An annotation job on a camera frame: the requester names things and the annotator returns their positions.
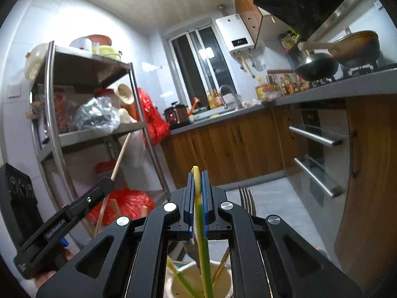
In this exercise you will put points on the hanging red plastic bag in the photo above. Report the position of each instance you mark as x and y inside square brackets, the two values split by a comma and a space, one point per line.
[153, 118]

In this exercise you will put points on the dark red rice cooker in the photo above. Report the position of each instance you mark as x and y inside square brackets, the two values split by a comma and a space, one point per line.
[175, 116]

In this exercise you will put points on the white roll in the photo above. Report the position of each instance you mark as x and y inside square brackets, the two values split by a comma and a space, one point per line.
[81, 44]

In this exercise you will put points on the white bowl lid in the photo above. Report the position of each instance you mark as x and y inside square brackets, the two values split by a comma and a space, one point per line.
[34, 63]

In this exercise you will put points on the red lid container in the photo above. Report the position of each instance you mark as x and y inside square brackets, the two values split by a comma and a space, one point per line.
[104, 167]

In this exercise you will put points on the large storage jar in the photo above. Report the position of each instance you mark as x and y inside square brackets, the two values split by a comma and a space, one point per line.
[60, 108]

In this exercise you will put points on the metal kitchen faucet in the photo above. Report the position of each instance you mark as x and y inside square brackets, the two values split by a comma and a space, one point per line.
[225, 88]

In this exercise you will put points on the yellow green bowl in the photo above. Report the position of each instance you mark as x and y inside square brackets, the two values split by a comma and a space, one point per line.
[109, 52]

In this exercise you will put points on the white plastic bag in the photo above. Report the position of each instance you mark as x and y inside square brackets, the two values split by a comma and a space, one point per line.
[134, 152]

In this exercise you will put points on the black range hood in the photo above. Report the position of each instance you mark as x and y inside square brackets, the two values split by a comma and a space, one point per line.
[304, 0]

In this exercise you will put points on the cream plastic colander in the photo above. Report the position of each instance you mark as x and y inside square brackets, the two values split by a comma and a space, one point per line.
[125, 94]

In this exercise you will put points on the wooden wall cabinet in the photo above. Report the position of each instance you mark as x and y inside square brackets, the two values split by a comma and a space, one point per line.
[245, 9]

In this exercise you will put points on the seasoning packets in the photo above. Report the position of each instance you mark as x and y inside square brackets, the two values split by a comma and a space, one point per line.
[290, 38]

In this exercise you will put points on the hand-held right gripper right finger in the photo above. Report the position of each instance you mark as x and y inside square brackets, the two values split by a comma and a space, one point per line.
[207, 211]

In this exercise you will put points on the gas stove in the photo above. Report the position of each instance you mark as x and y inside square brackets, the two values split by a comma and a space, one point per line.
[356, 73]

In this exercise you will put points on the yellow oil bottle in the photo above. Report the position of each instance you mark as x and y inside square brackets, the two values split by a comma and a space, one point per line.
[262, 91]

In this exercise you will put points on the wooden base cabinets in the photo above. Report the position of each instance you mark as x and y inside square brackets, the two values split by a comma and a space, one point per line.
[232, 142]

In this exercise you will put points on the sliding window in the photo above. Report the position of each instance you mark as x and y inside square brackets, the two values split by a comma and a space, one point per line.
[201, 65]

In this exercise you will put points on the metal fork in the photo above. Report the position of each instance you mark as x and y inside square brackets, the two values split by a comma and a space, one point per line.
[246, 201]

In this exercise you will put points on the white water heater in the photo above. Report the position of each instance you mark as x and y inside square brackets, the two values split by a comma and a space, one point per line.
[237, 32]

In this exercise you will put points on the person's left hand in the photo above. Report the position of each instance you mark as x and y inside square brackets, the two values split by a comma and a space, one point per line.
[46, 277]

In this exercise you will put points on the brown frying pan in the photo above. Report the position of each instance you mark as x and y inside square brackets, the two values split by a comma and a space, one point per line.
[356, 48]

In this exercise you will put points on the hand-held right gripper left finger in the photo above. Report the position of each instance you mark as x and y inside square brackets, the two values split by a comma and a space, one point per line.
[189, 217]

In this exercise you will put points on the row of seasoning bottles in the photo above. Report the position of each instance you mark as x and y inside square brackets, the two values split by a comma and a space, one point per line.
[290, 84]

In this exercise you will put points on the floral ceramic utensil holder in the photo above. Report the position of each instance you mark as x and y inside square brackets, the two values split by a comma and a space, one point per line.
[221, 285]

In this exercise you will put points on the clear plastic bag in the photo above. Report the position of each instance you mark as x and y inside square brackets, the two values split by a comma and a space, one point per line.
[94, 115]

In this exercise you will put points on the red brown basin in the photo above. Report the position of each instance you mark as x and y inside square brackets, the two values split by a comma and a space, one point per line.
[100, 39]

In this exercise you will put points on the wall switch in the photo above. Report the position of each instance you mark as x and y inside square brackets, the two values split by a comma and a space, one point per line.
[14, 90]

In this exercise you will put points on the crumpled red plastic bag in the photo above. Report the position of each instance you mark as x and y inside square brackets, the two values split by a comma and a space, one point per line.
[130, 206]

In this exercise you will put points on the black wok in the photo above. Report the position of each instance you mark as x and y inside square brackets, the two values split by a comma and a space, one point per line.
[316, 68]

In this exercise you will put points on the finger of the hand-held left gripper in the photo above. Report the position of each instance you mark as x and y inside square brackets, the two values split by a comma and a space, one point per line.
[93, 194]
[63, 242]

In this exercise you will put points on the metal shelf rack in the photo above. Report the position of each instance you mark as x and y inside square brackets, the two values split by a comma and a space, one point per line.
[93, 130]

